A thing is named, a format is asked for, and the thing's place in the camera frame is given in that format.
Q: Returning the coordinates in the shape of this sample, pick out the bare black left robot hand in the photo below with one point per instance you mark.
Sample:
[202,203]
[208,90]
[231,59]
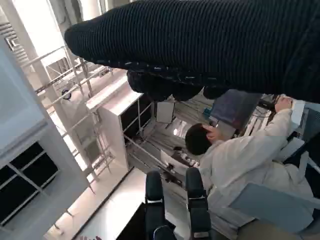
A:
[196,200]

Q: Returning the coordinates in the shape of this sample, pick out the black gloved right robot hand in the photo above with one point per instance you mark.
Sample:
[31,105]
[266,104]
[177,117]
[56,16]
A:
[200,45]

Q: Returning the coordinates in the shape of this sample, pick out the person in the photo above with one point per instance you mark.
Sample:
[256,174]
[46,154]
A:
[237,162]

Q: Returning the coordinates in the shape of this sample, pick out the white shelf with dark compartments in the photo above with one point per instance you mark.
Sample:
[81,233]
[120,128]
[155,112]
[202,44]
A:
[25,180]
[112,120]

